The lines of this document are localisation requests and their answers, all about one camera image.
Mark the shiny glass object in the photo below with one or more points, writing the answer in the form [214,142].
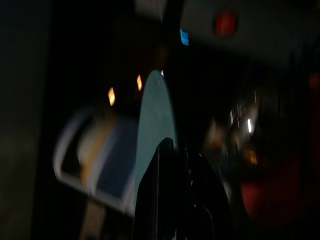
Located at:
[245,125]

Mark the teal round plate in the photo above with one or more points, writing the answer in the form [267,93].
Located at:
[156,112]

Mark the white appliance with red button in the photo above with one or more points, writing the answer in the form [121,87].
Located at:
[262,27]

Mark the red container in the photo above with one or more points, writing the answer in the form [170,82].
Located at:
[275,200]

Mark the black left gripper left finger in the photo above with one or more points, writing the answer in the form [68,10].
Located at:
[155,200]

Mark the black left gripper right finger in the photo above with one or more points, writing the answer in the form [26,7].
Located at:
[202,200]

